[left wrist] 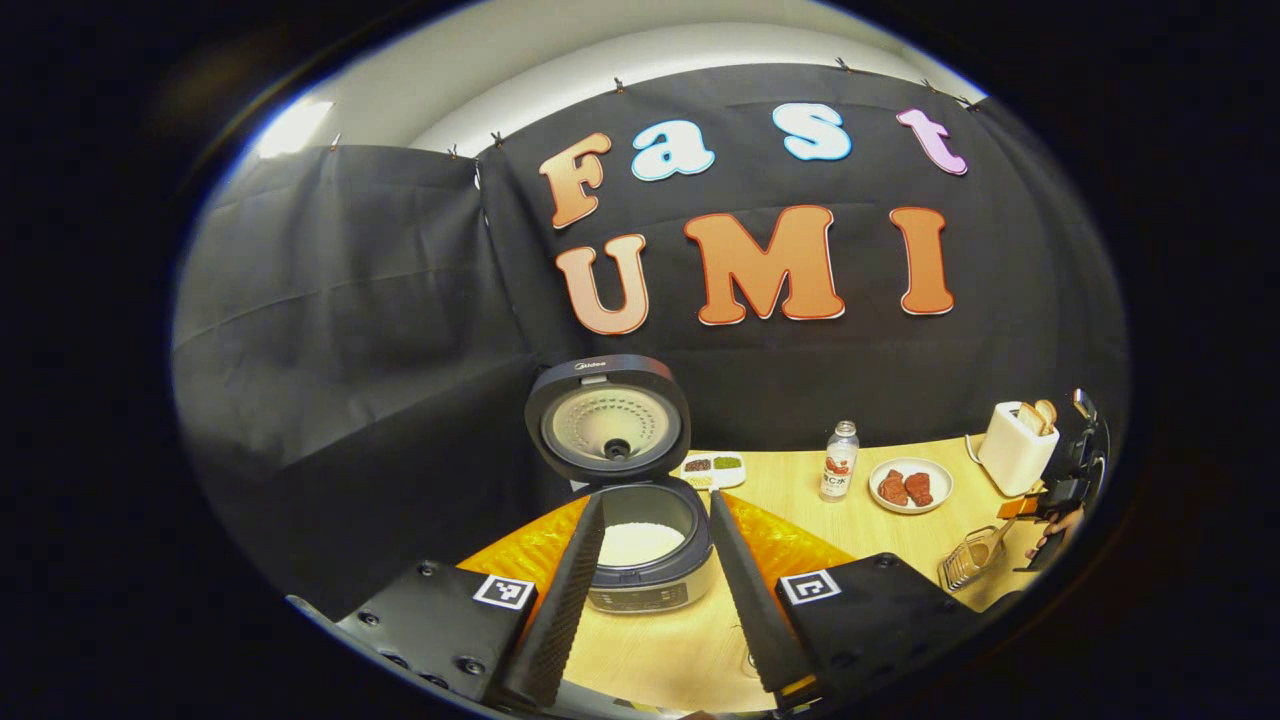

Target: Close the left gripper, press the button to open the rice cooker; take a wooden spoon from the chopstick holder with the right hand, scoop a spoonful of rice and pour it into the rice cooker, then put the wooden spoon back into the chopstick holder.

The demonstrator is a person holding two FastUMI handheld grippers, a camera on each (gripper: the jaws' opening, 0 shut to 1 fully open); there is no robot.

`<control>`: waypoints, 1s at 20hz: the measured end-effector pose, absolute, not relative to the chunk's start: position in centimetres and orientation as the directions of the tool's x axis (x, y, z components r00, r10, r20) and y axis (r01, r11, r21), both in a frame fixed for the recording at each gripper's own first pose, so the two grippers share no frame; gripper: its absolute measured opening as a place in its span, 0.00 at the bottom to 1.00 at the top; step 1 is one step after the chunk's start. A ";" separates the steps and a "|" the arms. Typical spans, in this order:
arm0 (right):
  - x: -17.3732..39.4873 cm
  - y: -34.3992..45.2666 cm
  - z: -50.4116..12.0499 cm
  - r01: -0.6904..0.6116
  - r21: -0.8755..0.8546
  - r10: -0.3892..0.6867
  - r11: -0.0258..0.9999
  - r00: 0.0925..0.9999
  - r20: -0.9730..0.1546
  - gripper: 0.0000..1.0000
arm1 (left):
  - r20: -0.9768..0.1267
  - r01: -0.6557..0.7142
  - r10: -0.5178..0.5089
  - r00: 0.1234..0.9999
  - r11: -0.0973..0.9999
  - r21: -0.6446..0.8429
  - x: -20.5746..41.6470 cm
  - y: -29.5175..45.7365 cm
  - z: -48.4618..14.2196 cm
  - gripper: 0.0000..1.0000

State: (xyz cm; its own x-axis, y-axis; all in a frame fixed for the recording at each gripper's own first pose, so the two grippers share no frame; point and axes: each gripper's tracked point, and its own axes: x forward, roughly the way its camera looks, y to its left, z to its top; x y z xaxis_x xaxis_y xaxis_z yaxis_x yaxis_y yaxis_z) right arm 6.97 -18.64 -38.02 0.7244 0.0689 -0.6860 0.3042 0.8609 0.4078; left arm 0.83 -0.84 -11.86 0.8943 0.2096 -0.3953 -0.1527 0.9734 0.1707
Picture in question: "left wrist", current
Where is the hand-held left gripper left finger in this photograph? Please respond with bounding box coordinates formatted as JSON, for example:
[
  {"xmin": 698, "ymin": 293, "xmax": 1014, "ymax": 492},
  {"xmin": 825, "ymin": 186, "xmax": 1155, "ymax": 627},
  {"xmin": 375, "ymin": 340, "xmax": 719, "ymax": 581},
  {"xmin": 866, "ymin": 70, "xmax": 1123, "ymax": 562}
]
[{"xmin": 335, "ymin": 492, "xmax": 607, "ymax": 711}]

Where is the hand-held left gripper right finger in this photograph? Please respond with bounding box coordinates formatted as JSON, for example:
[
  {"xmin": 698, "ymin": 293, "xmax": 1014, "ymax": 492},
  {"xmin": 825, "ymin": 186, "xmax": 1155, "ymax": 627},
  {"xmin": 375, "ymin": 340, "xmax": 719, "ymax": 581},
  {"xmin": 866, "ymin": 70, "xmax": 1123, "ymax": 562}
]
[{"xmin": 708, "ymin": 490, "xmax": 1001, "ymax": 713}]

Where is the wooden spoon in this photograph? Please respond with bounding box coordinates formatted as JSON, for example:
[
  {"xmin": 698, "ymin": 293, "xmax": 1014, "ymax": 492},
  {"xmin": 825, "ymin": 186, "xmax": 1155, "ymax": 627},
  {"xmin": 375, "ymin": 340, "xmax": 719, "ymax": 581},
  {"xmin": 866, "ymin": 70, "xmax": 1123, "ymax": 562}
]
[{"xmin": 965, "ymin": 515, "xmax": 1021, "ymax": 576}]

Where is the metal wire chopstick holder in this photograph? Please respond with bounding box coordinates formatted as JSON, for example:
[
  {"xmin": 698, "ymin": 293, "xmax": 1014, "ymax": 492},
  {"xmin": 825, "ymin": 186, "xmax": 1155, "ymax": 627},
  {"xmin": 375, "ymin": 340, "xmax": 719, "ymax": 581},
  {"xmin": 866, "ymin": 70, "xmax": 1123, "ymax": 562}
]
[{"xmin": 938, "ymin": 525, "xmax": 1006, "ymax": 593}]

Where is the white rice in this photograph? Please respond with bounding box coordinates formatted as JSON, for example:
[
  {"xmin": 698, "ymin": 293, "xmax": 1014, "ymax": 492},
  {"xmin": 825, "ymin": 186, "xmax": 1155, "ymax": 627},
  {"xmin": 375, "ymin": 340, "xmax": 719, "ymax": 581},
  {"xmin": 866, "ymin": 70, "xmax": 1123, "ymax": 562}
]
[{"xmin": 598, "ymin": 522, "xmax": 687, "ymax": 568}]

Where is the dark grey rice cooker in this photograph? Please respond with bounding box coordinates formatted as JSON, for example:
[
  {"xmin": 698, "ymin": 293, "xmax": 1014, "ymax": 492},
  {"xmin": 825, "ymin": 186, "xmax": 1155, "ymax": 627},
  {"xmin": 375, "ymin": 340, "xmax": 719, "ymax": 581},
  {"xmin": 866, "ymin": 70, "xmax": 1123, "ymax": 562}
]
[{"xmin": 524, "ymin": 355, "xmax": 717, "ymax": 614}]

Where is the white toaster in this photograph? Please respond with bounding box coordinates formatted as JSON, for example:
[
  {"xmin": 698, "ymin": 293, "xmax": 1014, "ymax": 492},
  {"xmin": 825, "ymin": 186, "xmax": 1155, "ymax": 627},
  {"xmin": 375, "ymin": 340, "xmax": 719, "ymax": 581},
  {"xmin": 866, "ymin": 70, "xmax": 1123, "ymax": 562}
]
[{"xmin": 977, "ymin": 402, "xmax": 1060, "ymax": 498}]

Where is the white round plate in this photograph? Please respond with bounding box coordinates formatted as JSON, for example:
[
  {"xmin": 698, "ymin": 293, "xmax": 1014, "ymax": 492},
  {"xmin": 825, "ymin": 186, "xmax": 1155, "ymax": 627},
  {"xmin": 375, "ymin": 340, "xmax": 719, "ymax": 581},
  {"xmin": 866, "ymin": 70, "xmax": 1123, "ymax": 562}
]
[{"xmin": 868, "ymin": 457, "xmax": 954, "ymax": 515}]

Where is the white divided bean dish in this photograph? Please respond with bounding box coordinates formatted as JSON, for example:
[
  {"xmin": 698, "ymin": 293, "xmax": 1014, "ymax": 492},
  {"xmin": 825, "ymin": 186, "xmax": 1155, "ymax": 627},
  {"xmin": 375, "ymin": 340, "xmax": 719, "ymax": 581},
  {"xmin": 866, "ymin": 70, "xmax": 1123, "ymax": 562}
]
[{"xmin": 679, "ymin": 452, "xmax": 747, "ymax": 491}]

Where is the clear drink bottle red label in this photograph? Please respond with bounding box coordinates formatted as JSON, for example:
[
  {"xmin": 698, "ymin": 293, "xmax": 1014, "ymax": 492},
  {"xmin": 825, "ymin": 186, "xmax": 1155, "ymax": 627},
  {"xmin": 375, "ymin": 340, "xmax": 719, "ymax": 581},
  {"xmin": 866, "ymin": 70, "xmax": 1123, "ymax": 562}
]
[{"xmin": 819, "ymin": 421, "xmax": 860, "ymax": 503}]

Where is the black backdrop cloth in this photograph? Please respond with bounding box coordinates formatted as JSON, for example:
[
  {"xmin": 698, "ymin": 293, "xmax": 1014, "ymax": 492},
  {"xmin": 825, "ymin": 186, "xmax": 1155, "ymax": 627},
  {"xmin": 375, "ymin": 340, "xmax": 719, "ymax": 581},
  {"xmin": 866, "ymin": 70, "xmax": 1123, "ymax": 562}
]
[{"xmin": 172, "ymin": 63, "xmax": 1129, "ymax": 621}]

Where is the ceiling light panel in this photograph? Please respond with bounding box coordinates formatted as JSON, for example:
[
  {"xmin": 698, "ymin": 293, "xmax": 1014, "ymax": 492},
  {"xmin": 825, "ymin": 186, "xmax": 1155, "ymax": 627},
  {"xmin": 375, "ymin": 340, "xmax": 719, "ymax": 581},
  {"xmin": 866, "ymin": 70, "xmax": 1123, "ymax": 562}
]
[{"xmin": 255, "ymin": 100, "xmax": 336, "ymax": 159}]

